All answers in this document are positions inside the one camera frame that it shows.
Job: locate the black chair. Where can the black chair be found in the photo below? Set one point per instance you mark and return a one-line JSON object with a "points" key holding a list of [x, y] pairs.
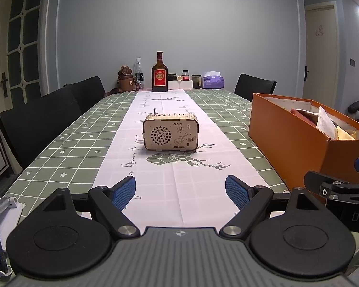
{"points": [[254, 86], [86, 92], [36, 131]]}

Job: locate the white phone stand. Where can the white phone stand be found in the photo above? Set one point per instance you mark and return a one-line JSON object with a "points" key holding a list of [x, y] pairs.
{"points": [[13, 215]]}

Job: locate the green checked tablecloth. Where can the green checked tablecloth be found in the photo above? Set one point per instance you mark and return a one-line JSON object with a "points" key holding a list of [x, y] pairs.
{"points": [[77, 143]]}

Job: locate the wall switch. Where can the wall switch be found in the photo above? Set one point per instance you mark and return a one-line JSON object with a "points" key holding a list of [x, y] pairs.
{"points": [[352, 62]]}

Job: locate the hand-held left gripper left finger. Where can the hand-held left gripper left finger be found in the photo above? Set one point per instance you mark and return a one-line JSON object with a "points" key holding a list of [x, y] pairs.
{"points": [[124, 191]]}

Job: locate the brown liquor bottle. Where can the brown liquor bottle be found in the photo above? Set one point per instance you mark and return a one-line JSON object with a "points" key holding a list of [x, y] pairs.
{"points": [[159, 77]]}

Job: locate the purple tissue pack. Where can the purple tissue pack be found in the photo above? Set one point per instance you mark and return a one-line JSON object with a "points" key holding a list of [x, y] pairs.
{"points": [[214, 81]]}

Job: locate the cream door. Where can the cream door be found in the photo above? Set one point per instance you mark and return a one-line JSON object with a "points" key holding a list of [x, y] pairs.
{"points": [[320, 59]]}

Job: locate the brown bear figure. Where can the brown bear figure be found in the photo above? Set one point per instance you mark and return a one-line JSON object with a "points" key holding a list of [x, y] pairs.
{"points": [[125, 80]]}

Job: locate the white printed table runner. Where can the white printed table runner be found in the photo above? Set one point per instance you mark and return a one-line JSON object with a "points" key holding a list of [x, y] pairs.
{"points": [[173, 179]]}

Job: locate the small red-label bottle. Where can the small red-label bottle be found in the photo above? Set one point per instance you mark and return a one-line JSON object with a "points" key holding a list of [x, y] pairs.
{"points": [[185, 76]]}

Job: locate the orange cardboard box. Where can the orange cardboard box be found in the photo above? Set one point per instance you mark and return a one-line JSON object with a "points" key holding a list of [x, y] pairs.
{"points": [[287, 131]]}

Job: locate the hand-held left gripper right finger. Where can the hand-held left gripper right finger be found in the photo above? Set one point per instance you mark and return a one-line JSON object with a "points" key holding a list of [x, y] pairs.
{"points": [[237, 191]]}

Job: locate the tall dark glass jar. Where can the tall dark glass jar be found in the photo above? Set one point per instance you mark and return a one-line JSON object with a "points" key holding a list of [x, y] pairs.
{"points": [[196, 81]]}

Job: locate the white cloth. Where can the white cloth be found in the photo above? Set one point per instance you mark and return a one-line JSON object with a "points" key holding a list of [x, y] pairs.
{"points": [[324, 122]]}

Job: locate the yellow cleaning cloth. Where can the yellow cleaning cloth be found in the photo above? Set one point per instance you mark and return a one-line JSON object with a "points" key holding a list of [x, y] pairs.
{"points": [[344, 134]]}

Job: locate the clear water bottle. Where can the clear water bottle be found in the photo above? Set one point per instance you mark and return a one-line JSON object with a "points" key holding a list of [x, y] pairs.
{"points": [[139, 74]]}

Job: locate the glass-paned door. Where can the glass-paned door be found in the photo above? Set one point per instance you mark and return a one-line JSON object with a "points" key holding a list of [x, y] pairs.
{"points": [[24, 41]]}

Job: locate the wooden radio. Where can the wooden radio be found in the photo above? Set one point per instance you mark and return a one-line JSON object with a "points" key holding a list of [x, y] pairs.
{"points": [[170, 134]]}

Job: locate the white box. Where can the white box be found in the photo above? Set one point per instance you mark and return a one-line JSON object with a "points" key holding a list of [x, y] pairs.
{"points": [[179, 85]]}

